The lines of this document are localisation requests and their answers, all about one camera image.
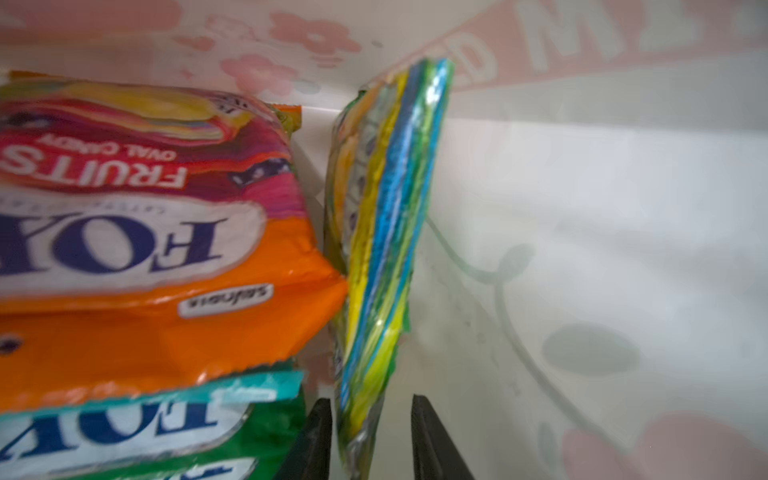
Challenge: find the white floral paper bag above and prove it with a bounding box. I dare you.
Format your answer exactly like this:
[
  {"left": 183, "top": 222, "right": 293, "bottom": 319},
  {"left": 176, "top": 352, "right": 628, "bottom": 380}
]
[{"left": 1, "top": 1, "right": 767, "bottom": 479}]

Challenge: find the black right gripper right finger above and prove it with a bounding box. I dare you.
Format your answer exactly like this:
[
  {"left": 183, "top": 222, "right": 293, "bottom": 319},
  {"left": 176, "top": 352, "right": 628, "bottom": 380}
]
[{"left": 411, "top": 395, "right": 474, "bottom": 480}]

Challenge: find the orange Fox's fruits candy packet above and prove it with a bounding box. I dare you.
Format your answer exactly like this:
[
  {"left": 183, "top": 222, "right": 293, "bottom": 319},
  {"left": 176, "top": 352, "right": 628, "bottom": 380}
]
[{"left": 1, "top": 77, "right": 347, "bottom": 413}]

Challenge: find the yellow-green spring tea candy packet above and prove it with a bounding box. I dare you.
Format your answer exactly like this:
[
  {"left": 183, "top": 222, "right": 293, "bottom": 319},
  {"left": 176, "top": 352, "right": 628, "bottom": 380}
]
[{"left": 323, "top": 58, "right": 454, "bottom": 479}]

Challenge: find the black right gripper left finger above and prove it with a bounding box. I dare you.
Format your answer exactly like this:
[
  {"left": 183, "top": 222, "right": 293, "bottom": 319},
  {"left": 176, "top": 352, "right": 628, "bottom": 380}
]
[{"left": 273, "top": 398, "right": 333, "bottom": 480}]

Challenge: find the green Fox's candy packet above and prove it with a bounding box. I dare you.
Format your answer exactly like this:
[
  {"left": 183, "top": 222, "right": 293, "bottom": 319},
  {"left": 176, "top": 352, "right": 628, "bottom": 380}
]
[{"left": 1, "top": 362, "right": 306, "bottom": 479}]

